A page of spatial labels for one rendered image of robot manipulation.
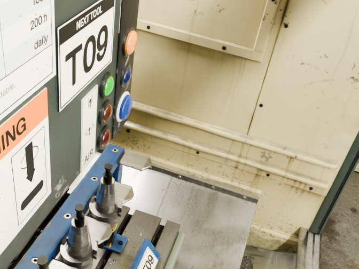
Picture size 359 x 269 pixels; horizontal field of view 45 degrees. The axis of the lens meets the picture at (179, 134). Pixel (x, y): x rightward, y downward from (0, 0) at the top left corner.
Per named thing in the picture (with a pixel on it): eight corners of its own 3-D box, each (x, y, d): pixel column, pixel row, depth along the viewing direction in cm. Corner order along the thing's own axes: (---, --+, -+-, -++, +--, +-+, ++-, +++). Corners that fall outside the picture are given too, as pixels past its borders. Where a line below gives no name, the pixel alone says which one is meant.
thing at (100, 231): (116, 227, 82) (116, 224, 81) (103, 248, 77) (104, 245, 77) (82, 215, 83) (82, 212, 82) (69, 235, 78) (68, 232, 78)
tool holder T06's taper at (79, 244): (74, 234, 77) (75, 208, 73) (96, 243, 76) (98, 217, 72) (60, 252, 73) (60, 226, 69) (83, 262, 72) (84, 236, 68)
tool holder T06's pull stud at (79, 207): (77, 216, 71) (77, 202, 69) (86, 220, 71) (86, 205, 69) (71, 223, 70) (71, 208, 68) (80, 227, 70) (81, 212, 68)
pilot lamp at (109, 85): (114, 91, 43) (116, 71, 42) (105, 101, 42) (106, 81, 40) (109, 89, 43) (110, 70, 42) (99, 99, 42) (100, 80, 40)
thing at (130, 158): (154, 159, 99) (155, 157, 98) (146, 173, 95) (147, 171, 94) (126, 150, 100) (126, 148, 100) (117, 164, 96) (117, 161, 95)
